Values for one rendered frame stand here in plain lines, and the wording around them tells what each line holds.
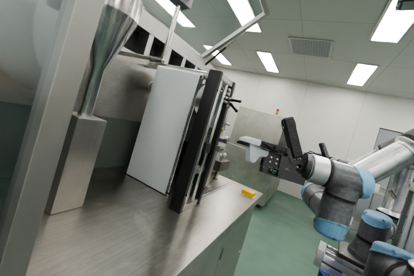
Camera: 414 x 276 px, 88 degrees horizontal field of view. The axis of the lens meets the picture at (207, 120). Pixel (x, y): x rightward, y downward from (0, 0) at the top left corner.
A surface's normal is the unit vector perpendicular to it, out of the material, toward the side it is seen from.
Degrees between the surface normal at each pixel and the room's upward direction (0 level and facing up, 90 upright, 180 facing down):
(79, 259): 0
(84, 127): 90
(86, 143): 90
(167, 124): 90
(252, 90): 90
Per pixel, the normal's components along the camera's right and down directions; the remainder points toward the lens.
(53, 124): 0.85, 0.26
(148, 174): -0.44, -0.11
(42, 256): 0.29, -0.96
